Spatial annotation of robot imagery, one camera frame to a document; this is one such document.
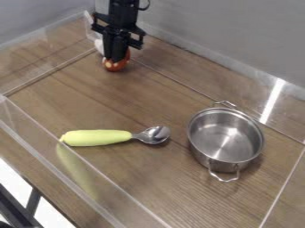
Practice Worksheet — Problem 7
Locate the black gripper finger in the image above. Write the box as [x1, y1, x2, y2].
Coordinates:
[112, 33, 128, 62]
[103, 29, 115, 59]

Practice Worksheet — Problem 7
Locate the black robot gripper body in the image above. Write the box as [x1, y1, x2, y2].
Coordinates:
[92, 12, 147, 49]

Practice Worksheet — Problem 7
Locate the red white toy mushroom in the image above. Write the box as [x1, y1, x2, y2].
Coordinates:
[93, 38, 131, 72]

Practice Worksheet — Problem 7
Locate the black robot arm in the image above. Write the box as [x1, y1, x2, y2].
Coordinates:
[92, 0, 149, 63]

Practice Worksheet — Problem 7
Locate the stainless steel pot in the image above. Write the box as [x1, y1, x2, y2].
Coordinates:
[187, 101, 264, 183]

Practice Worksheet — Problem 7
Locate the clear acrylic corner bracket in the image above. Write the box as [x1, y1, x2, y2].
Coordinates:
[83, 11, 103, 45]

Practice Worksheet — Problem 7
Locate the spoon with yellow handle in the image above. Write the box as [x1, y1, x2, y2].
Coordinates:
[60, 126, 169, 147]

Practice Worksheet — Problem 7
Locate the clear acrylic enclosure wall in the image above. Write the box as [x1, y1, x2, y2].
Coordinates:
[0, 13, 305, 228]

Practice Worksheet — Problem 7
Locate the black metal table frame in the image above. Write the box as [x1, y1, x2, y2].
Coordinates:
[0, 184, 44, 228]

